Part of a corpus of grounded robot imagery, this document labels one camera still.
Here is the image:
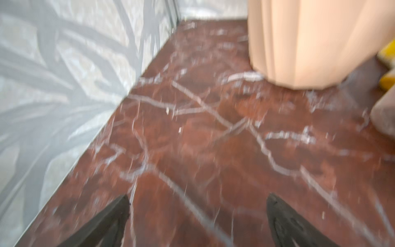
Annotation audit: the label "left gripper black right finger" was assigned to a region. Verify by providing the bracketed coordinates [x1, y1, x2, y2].
[266, 193, 337, 247]

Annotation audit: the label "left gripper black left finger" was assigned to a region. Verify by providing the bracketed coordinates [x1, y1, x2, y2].
[59, 195, 130, 247]

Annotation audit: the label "clear zip-top bag pink zipper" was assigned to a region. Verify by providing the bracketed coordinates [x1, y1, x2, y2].
[370, 85, 395, 140]

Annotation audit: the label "potted white flower plant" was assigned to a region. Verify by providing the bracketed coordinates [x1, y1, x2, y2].
[247, 1, 395, 90]

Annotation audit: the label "yellow garden gloves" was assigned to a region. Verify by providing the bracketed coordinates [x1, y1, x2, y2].
[377, 40, 395, 91]

